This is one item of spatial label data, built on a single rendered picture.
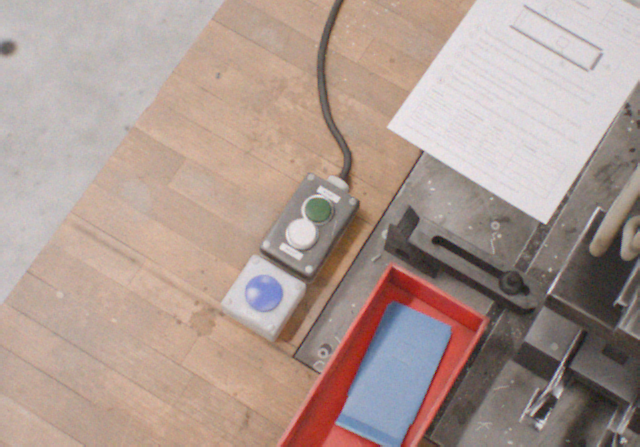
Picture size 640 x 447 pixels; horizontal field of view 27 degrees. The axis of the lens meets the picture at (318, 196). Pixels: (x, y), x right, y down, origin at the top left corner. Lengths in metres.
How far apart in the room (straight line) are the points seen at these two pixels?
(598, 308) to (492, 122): 0.38
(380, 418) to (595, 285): 0.30
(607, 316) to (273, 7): 0.59
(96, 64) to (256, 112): 1.08
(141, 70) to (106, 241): 1.11
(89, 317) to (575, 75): 0.62
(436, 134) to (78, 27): 1.23
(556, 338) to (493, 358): 0.10
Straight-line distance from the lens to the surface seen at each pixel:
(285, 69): 1.55
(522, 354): 1.41
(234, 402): 1.42
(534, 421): 1.35
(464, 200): 1.50
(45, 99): 2.57
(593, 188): 1.53
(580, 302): 1.23
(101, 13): 2.64
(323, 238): 1.44
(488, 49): 1.58
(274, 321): 1.41
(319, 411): 1.42
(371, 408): 1.41
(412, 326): 1.44
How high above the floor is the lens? 2.29
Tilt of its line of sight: 69 degrees down
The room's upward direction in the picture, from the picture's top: 4 degrees clockwise
